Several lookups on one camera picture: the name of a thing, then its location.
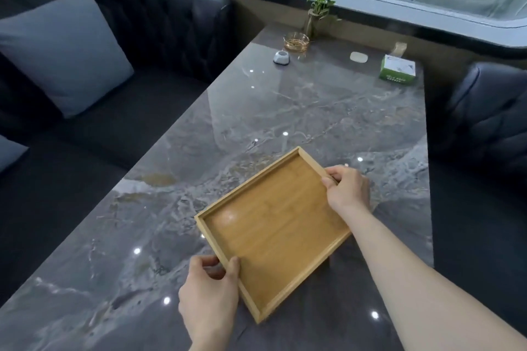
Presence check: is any person's left hand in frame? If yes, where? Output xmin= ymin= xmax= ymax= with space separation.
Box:
xmin=178 ymin=255 xmax=241 ymax=343

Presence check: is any person's right hand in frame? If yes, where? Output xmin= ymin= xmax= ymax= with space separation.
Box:
xmin=321 ymin=164 xmax=371 ymax=216

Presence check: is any wooden bamboo tray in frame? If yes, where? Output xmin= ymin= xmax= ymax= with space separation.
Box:
xmin=194 ymin=146 xmax=353 ymax=324

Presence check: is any person's left forearm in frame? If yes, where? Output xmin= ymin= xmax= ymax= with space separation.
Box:
xmin=190 ymin=332 xmax=237 ymax=351

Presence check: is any person's right forearm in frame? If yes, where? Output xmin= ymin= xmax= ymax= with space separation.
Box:
xmin=340 ymin=203 xmax=527 ymax=351

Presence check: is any grey square cushion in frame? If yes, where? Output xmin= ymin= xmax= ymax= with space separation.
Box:
xmin=0 ymin=0 xmax=135 ymax=119
xmin=0 ymin=135 xmax=29 ymax=173

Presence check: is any dark leather sofa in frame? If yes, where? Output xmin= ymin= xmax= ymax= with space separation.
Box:
xmin=424 ymin=62 xmax=527 ymax=339
xmin=0 ymin=0 xmax=236 ymax=306

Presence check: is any green white tissue box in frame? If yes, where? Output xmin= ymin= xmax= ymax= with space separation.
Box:
xmin=379 ymin=55 xmax=417 ymax=85

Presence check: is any amber glass ashtray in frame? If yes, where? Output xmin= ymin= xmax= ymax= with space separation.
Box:
xmin=283 ymin=33 xmax=310 ymax=53

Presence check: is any green plant in glass vase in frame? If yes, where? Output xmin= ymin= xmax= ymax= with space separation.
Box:
xmin=302 ymin=0 xmax=336 ymax=39

